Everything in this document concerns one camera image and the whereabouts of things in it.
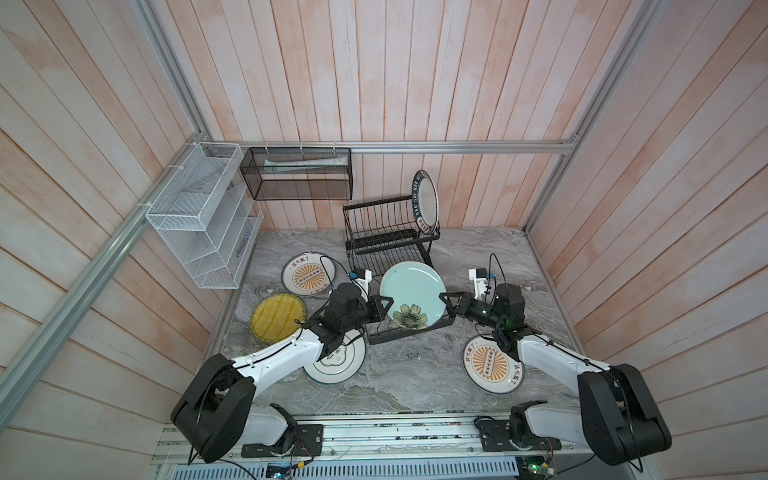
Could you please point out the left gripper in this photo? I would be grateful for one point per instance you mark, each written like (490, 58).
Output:
(379, 312)

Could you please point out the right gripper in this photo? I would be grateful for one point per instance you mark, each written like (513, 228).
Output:
(463, 304)

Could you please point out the mint green flower plate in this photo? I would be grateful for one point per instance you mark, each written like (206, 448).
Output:
(415, 289)

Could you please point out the green rim white plate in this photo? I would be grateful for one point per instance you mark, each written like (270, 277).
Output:
(425, 202)

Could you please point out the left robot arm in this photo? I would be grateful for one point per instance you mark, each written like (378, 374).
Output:
(214, 412)

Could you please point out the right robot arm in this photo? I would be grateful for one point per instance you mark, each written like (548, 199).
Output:
(617, 416)

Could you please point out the black two-tier dish rack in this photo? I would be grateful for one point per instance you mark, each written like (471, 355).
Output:
(382, 233)

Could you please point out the orange sunburst plate left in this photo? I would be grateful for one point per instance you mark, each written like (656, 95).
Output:
(308, 274)

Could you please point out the orange sunburst plate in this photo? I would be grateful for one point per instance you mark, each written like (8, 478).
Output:
(308, 274)
(489, 368)

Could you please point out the white plate green clover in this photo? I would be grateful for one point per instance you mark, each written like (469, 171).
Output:
(340, 365)

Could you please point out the orange sunburst plate right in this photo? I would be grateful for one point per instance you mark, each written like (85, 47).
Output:
(489, 368)

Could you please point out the yellow round plate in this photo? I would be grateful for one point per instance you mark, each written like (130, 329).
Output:
(277, 317)

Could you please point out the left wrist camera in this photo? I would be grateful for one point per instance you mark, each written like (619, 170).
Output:
(362, 278)

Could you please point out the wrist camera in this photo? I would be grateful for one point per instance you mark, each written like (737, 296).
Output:
(480, 280)
(362, 278)

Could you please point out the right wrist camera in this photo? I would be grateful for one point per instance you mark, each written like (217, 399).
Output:
(480, 280)

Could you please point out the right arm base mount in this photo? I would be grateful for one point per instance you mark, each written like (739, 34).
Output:
(507, 435)

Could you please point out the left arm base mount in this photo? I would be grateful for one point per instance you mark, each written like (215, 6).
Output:
(301, 440)

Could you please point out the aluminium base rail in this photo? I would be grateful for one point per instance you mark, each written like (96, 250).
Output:
(374, 437)

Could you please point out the black mesh wall basket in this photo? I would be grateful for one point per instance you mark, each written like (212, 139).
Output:
(298, 173)

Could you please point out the white wire mesh shelf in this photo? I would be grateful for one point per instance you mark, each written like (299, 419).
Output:
(205, 219)

